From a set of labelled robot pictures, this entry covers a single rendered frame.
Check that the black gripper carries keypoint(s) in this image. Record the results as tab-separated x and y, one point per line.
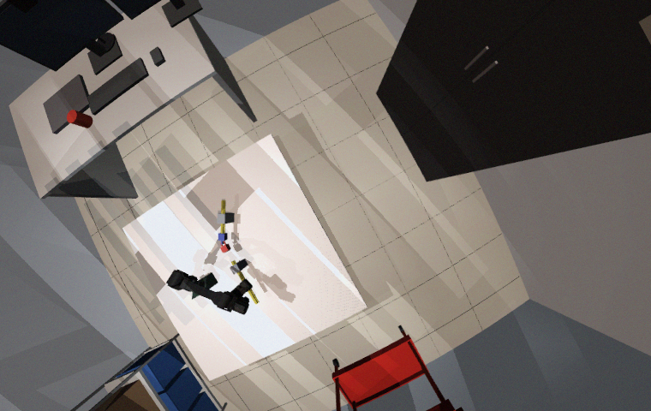
242	288

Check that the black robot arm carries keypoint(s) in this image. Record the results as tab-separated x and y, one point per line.
181	280

